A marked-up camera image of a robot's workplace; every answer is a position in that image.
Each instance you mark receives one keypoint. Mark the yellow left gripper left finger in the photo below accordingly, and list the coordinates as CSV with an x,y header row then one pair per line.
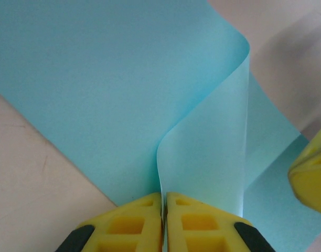
x,y
129,231

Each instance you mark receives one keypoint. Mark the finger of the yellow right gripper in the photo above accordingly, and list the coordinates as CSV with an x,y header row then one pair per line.
x,y
312,178

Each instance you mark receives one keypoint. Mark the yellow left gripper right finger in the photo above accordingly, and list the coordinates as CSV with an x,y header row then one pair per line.
x,y
202,231

